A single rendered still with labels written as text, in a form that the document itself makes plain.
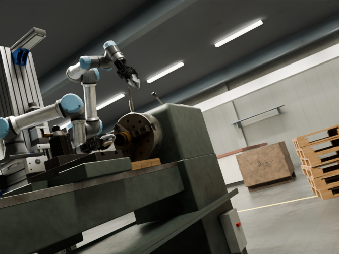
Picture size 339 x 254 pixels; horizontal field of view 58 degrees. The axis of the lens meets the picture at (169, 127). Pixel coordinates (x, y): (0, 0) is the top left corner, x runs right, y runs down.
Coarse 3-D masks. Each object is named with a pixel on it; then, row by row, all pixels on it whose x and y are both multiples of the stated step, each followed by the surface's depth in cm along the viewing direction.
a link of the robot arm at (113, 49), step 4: (104, 44) 191; (108, 44) 189; (112, 44) 190; (104, 48) 192; (108, 48) 189; (112, 48) 188; (116, 48) 189; (108, 52) 189; (112, 52) 188; (116, 52) 187; (108, 56) 192
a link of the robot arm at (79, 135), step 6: (84, 114) 197; (72, 120) 194; (78, 120) 194; (84, 120) 197; (78, 126) 194; (84, 126) 197; (78, 132) 193; (84, 132) 196; (78, 138) 193; (84, 138) 195; (78, 144) 192
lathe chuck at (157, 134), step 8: (120, 120) 197; (128, 120) 194; (136, 120) 191; (144, 120) 188; (152, 120) 191; (128, 128) 194; (136, 128) 191; (144, 136) 188; (152, 136) 185; (160, 136) 191; (136, 144) 191; (144, 144) 188; (152, 144) 185; (160, 144) 192; (136, 152) 191; (144, 152) 188; (152, 152) 187; (136, 160) 191
